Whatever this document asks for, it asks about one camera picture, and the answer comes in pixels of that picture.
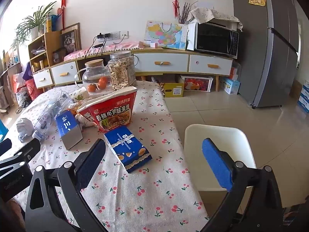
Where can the framed cat picture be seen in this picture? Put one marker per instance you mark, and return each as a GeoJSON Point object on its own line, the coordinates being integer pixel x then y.
{"type": "Point", "coordinates": [70, 40]}

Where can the blue biscuit box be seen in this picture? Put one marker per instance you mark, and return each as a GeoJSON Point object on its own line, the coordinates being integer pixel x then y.
{"type": "Point", "coordinates": [128, 149]}

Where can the mandarin orange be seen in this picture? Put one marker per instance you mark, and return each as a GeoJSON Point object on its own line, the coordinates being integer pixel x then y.
{"type": "Point", "coordinates": [91, 87]}
{"type": "Point", "coordinates": [102, 83]}

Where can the red instant noodle box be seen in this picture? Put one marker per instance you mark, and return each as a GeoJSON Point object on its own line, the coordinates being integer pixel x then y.
{"type": "Point", "coordinates": [108, 111]}

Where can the yellow blue bottles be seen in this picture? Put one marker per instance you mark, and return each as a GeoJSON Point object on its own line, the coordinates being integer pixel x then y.
{"type": "Point", "coordinates": [50, 24]}

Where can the white crate red contents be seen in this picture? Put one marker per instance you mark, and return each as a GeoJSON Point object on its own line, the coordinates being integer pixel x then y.
{"type": "Point", "coordinates": [196, 84]}

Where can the crumpled floral tissue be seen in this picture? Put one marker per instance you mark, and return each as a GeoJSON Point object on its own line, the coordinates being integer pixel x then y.
{"type": "Point", "coordinates": [83, 120]}

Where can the white floral cup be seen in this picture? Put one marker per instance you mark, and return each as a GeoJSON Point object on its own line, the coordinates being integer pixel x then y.
{"type": "Point", "coordinates": [79, 94]}

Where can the floral cloth cover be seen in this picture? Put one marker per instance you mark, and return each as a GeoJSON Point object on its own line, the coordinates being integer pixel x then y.
{"type": "Point", "coordinates": [207, 14]}

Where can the colourful map board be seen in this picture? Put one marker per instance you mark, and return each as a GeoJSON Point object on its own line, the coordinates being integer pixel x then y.
{"type": "Point", "coordinates": [164, 35]}

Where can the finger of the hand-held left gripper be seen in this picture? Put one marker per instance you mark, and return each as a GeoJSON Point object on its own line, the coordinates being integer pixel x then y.
{"type": "Point", "coordinates": [29, 147]}
{"type": "Point", "coordinates": [5, 147]}

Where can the white paper sheet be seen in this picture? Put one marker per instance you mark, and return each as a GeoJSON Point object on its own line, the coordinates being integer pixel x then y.
{"type": "Point", "coordinates": [191, 37]}

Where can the green potted plant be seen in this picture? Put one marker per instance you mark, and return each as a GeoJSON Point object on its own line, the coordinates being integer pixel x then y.
{"type": "Point", "coordinates": [33, 21]}

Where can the blue white carton box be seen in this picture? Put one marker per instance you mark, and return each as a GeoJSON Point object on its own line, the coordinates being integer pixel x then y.
{"type": "Point", "coordinates": [230, 86]}

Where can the dried purple branches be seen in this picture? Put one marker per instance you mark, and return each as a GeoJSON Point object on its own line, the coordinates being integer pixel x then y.
{"type": "Point", "coordinates": [184, 13]}

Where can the cherry print tablecloth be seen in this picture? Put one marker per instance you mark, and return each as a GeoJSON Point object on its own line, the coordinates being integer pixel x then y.
{"type": "Point", "coordinates": [144, 198]}

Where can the white plastic chair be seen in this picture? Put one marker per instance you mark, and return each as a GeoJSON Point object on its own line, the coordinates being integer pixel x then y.
{"type": "Point", "coordinates": [217, 131]}

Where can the white wall socket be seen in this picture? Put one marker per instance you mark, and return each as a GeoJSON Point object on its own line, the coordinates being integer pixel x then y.
{"type": "Point", "coordinates": [119, 35]}

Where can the grey refrigerator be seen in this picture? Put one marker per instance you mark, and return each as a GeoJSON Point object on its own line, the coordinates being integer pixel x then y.
{"type": "Point", "coordinates": [265, 53]}

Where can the stacked blue white boxes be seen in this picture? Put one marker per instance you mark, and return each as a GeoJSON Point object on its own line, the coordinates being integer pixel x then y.
{"type": "Point", "coordinates": [304, 99]}

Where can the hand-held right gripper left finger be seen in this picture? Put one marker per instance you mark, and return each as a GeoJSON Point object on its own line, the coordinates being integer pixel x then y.
{"type": "Point", "coordinates": [93, 159]}

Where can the blue milk carton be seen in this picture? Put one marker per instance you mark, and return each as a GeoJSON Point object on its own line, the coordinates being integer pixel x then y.
{"type": "Point", "coordinates": [68, 130]}

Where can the clear plastic seed jar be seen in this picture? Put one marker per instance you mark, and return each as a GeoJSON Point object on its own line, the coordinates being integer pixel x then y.
{"type": "Point", "coordinates": [122, 72]}

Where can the pink runner cloth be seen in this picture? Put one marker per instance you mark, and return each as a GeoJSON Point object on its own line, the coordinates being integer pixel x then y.
{"type": "Point", "coordinates": [106, 49]}

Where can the black microwave oven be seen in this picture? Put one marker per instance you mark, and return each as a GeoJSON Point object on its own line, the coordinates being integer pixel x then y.
{"type": "Point", "coordinates": [212, 40]}

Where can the crushed clear plastic bottle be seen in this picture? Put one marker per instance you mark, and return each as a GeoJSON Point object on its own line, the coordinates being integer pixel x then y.
{"type": "Point", "coordinates": [49, 111]}

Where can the small white box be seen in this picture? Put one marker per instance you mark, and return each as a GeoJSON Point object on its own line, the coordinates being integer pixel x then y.
{"type": "Point", "coordinates": [153, 45]}

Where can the yellow cardboard box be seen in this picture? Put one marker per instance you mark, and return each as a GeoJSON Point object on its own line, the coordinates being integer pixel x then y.
{"type": "Point", "coordinates": [173, 90]}

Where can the glass pitcher wooden lid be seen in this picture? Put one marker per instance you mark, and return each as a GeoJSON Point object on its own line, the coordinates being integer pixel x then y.
{"type": "Point", "coordinates": [95, 73]}

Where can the crumpled white tissue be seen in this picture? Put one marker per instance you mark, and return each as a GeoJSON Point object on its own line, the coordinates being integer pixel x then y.
{"type": "Point", "coordinates": [24, 129]}

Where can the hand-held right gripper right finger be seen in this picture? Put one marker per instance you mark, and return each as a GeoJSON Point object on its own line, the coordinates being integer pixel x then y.
{"type": "Point", "coordinates": [214, 162]}

